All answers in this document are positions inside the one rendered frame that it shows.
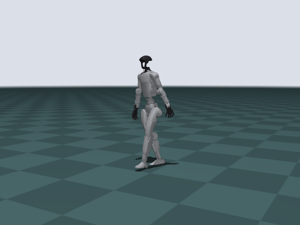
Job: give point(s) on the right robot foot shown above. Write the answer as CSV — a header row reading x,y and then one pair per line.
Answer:
x,y
157,162

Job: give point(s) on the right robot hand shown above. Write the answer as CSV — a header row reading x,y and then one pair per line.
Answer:
x,y
134,113

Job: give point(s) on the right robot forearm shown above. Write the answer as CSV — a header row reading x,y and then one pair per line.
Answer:
x,y
137,100

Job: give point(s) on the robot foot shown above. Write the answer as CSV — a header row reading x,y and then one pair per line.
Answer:
x,y
142,165
157,162

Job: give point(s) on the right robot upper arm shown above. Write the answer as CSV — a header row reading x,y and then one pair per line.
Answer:
x,y
139,89

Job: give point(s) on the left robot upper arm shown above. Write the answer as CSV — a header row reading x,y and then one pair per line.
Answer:
x,y
155,77

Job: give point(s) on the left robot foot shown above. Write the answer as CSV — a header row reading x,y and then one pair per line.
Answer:
x,y
142,165

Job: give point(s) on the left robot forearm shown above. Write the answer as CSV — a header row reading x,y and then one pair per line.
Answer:
x,y
164,98

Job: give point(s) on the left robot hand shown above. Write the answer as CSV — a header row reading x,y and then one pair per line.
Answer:
x,y
169,112

